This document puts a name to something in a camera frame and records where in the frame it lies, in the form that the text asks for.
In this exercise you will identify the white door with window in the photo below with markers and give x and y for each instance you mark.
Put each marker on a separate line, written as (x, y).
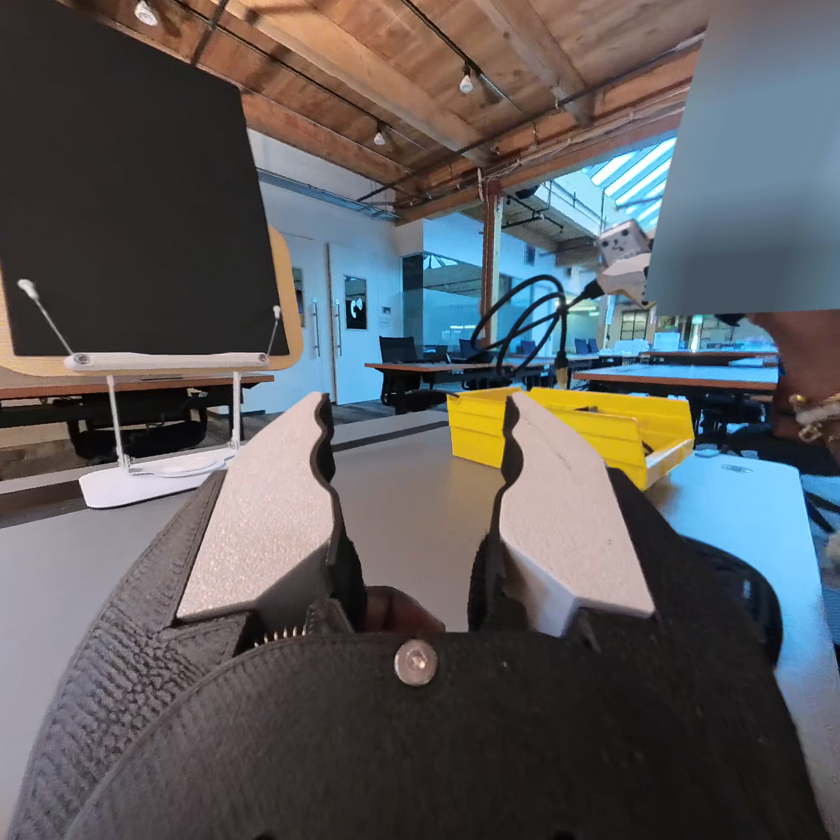
(354, 374)

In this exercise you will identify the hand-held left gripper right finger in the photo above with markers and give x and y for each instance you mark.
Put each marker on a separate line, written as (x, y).
(564, 518)

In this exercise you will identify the person's right hand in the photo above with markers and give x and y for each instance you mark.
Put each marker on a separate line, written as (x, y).
(807, 348)

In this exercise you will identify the wooden support column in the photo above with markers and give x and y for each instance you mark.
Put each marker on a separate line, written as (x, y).
(489, 262)

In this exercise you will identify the black board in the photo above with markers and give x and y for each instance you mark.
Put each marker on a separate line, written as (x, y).
(131, 197)

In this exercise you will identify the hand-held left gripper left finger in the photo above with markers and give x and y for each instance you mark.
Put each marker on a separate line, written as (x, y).
(262, 512)

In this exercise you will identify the wooden office desk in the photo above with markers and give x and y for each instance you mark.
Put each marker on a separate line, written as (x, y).
(420, 366)
(676, 377)
(197, 379)

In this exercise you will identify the black office chair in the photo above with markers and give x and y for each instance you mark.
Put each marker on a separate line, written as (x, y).
(399, 349)

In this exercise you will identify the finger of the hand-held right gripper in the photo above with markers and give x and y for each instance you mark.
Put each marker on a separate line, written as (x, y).
(623, 279)
(620, 241)

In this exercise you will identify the person's right forearm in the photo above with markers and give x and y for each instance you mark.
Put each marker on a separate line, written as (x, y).
(784, 426)

